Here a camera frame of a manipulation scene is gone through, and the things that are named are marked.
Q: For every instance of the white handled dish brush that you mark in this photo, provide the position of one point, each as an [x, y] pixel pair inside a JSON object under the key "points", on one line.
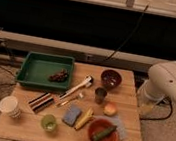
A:
{"points": [[85, 83]]}

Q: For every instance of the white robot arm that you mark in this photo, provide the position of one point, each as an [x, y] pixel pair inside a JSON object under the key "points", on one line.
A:
{"points": [[161, 83]]}

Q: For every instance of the orange red bowl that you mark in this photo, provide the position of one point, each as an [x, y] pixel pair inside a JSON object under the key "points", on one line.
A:
{"points": [[98, 125]]}

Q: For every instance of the metal fork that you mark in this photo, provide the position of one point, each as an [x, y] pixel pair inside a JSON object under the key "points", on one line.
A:
{"points": [[79, 96]]}

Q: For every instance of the dark grape bunch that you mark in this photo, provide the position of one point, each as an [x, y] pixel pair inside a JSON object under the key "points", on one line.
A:
{"points": [[59, 76]]}

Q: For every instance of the yellow banana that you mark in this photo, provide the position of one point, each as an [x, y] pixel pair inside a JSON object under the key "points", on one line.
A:
{"points": [[85, 118]]}

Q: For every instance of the peach fruit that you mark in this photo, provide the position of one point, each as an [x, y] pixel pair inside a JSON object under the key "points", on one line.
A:
{"points": [[110, 109]]}

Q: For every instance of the blue sponge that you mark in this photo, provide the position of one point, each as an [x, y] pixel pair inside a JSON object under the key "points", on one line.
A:
{"points": [[71, 115]]}

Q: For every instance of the green plastic tray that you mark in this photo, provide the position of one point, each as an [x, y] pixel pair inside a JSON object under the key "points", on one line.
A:
{"points": [[37, 69]]}

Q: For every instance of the black marker pen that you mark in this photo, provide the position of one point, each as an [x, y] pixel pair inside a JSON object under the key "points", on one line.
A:
{"points": [[46, 103]]}

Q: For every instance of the grey cloth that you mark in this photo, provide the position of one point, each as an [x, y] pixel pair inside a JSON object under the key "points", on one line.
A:
{"points": [[115, 120]]}

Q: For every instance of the green small cup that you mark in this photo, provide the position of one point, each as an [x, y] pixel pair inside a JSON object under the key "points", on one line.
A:
{"points": [[49, 123]]}

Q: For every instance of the green cucumber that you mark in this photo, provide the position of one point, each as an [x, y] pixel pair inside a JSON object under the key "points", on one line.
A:
{"points": [[101, 134]]}

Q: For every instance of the white paper cup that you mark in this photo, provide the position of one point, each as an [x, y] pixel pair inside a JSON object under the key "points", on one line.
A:
{"points": [[10, 106]]}

